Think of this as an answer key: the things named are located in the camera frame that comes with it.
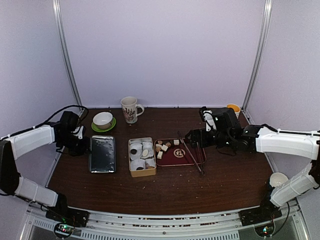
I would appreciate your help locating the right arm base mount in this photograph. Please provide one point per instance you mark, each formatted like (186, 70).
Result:
(255, 216)

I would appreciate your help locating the aluminium frame post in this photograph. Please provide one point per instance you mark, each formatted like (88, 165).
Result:
(263, 35)
(65, 53)

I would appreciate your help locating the metal front rail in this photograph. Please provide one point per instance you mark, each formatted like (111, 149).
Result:
(224, 225)

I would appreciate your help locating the left aluminium frame post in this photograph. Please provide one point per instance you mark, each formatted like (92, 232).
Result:
(65, 53)

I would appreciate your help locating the floral mug beige inside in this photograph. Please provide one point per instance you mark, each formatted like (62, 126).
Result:
(131, 109)

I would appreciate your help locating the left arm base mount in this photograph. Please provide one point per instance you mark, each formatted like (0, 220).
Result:
(73, 217)

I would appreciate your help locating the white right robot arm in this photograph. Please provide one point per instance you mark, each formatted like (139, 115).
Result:
(266, 139)

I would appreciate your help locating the dark round chocolate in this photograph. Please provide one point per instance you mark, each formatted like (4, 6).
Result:
(134, 151)

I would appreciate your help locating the white mug yellow inside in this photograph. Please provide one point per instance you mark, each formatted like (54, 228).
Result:
(236, 108)

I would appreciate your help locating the metal tongs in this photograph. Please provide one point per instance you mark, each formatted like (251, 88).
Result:
(198, 167)

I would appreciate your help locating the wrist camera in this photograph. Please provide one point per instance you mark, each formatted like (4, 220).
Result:
(207, 117)
(79, 132)

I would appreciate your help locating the white oval chocolate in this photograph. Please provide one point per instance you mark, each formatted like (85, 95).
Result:
(145, 152)

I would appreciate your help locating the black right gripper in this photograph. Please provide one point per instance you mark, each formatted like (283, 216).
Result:
(194, 133)

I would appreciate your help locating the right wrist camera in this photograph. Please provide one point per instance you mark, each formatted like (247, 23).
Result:
(207, 117)

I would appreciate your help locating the beige tin box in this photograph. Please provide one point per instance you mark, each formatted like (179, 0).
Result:
(138, 160)

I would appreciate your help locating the green saucer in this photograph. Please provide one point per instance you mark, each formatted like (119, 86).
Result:
(96, 129)

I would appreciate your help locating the white bowl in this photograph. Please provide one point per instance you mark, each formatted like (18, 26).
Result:
(103, 120)

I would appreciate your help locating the right aluminium frame post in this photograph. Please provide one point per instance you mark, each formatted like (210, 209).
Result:
(263, 35)

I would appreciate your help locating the white cup near arm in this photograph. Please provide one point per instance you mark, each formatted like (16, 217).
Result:
(277, 179)

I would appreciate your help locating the bear print tin lid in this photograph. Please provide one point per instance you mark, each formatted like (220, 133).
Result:
(102, 156)

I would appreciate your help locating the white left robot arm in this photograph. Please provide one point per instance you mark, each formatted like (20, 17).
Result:
(12, 183)

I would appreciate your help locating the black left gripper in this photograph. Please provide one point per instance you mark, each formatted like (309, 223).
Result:
(83, 150)

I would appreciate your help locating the white square chocolate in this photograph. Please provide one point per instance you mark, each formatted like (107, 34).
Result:
(176, 142)

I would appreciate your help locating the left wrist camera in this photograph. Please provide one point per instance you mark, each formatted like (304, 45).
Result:
(79, 132)

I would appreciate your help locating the red lacquer tray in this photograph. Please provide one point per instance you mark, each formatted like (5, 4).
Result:
(176, 155)

